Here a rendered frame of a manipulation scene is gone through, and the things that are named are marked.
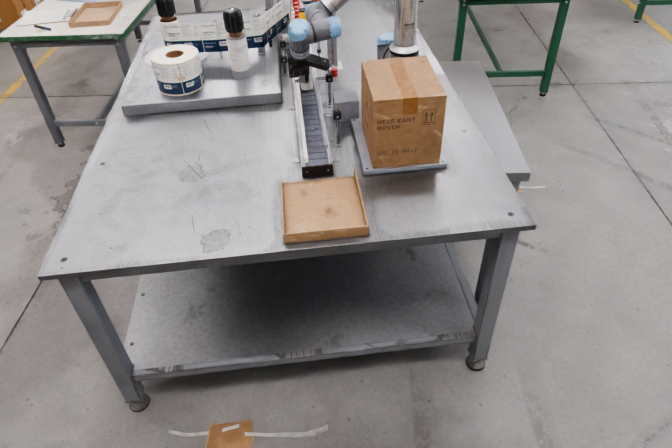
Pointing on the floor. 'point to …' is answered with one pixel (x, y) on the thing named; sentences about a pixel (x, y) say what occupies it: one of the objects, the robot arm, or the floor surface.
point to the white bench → (25, 37)
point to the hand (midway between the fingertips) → (307, 81)
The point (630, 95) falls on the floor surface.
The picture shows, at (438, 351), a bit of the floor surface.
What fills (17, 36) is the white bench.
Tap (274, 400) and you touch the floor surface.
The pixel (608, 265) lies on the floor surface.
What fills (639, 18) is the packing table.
